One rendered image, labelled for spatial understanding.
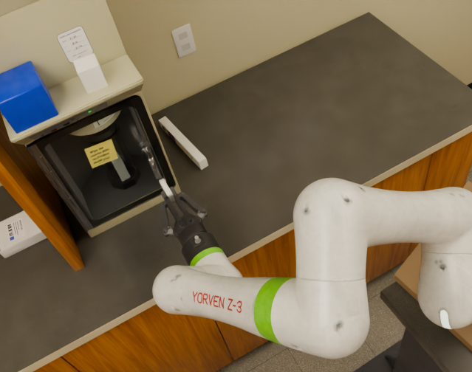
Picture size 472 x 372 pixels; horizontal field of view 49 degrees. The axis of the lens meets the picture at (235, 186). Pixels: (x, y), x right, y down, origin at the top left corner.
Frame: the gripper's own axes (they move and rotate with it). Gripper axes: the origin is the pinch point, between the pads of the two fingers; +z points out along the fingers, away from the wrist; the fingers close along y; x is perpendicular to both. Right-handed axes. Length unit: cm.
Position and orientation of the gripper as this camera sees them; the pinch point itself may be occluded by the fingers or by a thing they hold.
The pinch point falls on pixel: (167, 190)
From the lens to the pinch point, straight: 145.3
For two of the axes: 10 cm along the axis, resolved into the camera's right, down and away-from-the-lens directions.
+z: -4.6, -6.6, 5.9
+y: -8.8, 4.4, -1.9
